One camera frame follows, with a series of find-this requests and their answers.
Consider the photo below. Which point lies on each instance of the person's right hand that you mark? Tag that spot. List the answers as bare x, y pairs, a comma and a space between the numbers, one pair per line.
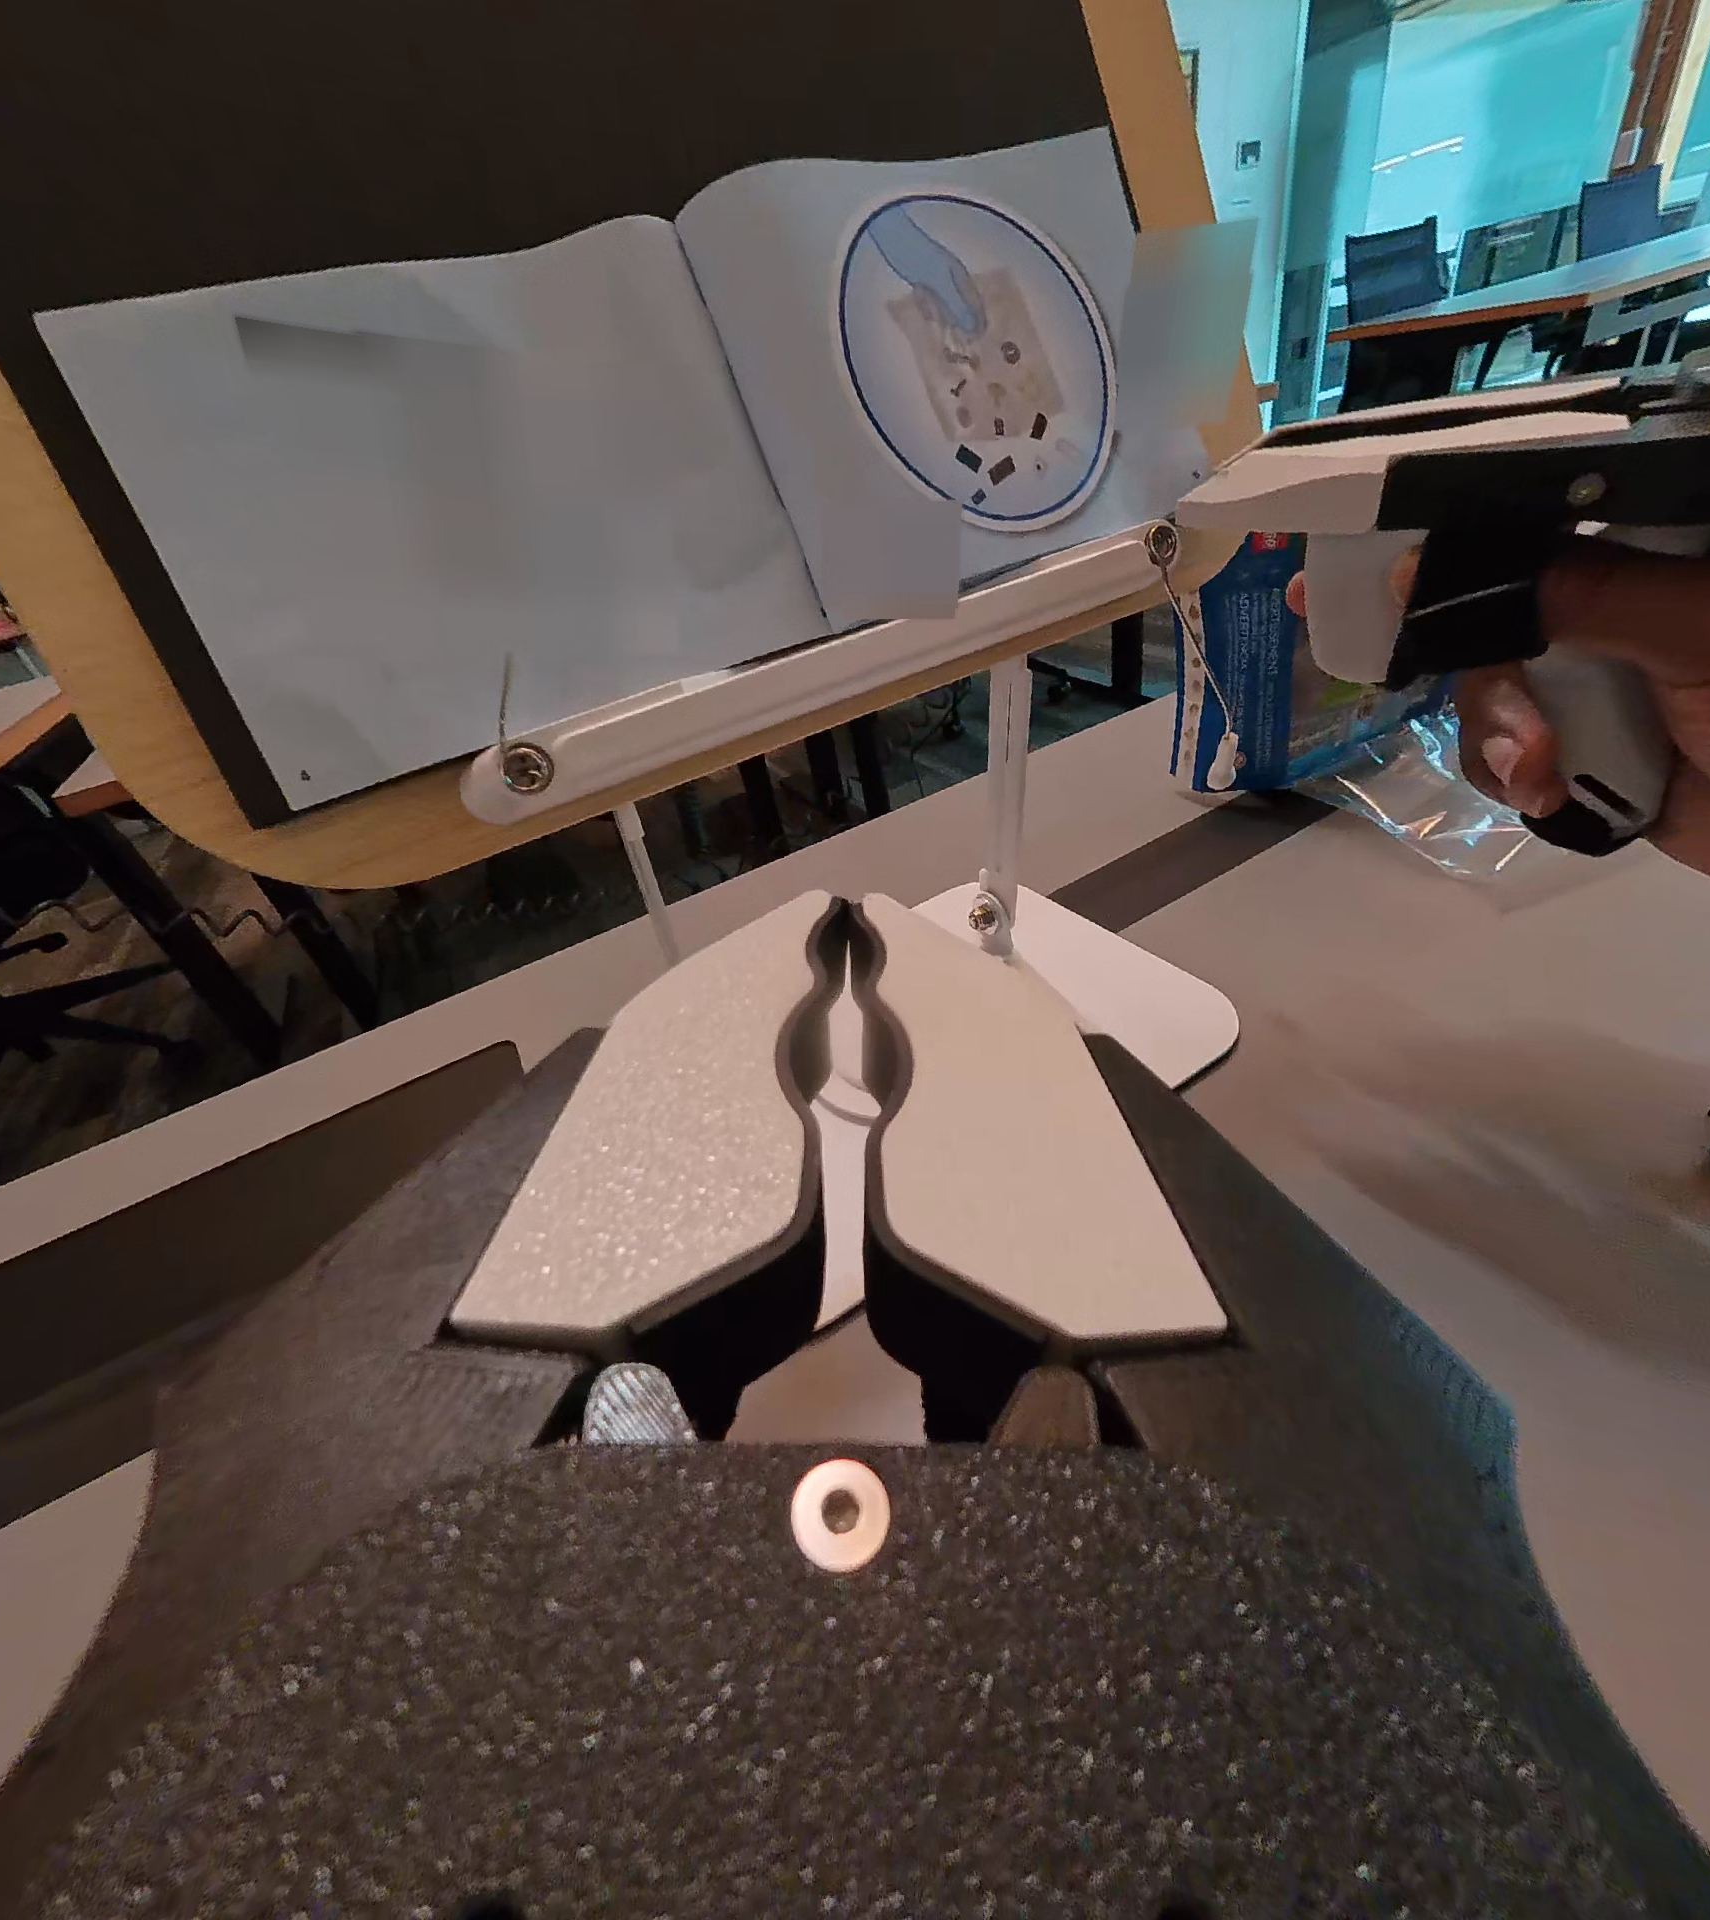
1696, 706

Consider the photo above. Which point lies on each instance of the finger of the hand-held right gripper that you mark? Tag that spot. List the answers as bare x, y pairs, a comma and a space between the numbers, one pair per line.
1396, 480

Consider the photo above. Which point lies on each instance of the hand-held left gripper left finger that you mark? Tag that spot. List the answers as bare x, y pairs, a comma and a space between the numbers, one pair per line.
646, 1187

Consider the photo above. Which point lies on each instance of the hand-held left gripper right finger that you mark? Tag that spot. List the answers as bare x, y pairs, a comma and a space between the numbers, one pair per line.
1051, 1187

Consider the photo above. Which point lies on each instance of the lego instruction booklet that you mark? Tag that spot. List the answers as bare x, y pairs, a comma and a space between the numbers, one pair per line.
497, 510

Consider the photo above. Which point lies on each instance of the long wooden desk black legs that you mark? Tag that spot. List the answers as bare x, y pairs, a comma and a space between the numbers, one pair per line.
1576, 287

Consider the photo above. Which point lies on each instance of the clear bag of lego pieces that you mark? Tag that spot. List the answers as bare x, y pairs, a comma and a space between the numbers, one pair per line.
1426, 796

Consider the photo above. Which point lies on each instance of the blue lego set box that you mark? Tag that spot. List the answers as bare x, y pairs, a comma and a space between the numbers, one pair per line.
1247, 676

